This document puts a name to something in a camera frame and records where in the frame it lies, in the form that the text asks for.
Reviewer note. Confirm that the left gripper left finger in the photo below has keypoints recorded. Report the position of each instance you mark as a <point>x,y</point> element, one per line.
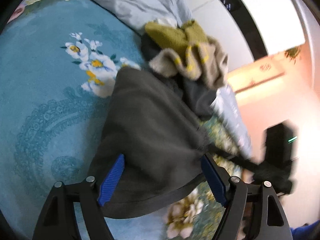
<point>57,219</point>

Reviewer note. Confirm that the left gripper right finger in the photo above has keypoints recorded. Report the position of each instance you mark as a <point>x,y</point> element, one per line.
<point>267,220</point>

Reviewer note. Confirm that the white blue sleeve forearm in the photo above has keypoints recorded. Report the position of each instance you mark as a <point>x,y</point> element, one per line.
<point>306,232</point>

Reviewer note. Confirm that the black garment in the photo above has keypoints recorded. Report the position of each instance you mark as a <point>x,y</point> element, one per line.
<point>193,93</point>

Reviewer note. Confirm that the beige fleece yellow-pattern garment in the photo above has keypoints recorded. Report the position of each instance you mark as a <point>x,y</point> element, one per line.
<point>188,51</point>

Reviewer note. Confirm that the white black wardrobe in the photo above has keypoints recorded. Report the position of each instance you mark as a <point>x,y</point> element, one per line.
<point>249,30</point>

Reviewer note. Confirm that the teal floral bed blanket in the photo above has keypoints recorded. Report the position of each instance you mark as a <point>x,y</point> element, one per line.
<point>52,111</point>

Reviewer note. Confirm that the light blue floral duvet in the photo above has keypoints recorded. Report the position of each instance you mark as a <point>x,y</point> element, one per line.
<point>136,13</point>

